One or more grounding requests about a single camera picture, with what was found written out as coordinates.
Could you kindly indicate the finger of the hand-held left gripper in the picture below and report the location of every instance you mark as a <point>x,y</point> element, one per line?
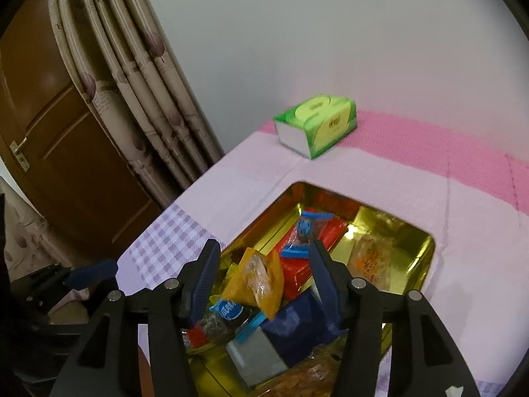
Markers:
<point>91,275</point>

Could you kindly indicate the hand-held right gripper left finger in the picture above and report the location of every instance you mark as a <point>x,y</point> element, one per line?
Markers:
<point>202,285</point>

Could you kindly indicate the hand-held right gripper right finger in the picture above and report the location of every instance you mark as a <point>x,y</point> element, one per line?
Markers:
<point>326,289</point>

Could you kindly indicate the red snack packet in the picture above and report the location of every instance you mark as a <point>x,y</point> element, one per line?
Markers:
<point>295,273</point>

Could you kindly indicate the brown candy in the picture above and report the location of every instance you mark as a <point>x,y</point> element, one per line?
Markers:
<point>215,326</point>

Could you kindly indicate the navy and light-blue packet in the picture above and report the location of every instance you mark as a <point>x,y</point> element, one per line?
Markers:
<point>297,322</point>

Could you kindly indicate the clear packet of orange crackers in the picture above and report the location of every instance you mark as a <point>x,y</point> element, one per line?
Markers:
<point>372,262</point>

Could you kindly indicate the yellow snack packet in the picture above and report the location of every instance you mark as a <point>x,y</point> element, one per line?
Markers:
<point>256,281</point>

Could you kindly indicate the dark candy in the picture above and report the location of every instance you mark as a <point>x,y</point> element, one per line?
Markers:
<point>306,229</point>

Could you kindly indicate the gold tin box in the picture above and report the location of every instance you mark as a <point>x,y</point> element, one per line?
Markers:
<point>368,219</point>

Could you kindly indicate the grey packet with red label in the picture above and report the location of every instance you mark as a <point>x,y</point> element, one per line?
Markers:
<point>256,355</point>

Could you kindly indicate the clear packet of brown cookies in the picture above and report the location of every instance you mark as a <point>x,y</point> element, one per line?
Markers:
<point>306,380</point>

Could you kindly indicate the beige patterned cloth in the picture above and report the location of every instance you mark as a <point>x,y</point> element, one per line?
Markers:
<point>20,231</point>

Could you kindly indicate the pink checked tablecloth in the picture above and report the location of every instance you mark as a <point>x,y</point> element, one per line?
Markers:
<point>413,182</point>

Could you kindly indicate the brown wooden door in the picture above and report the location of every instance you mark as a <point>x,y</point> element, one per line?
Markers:
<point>62,132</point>

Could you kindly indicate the white paper scrap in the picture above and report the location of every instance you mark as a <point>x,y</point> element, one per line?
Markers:
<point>454,391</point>

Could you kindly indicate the green tissue box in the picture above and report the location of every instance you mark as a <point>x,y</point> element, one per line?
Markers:
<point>318,111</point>

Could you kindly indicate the beige patterned curtain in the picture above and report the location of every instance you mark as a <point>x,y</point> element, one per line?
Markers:
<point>136,70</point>

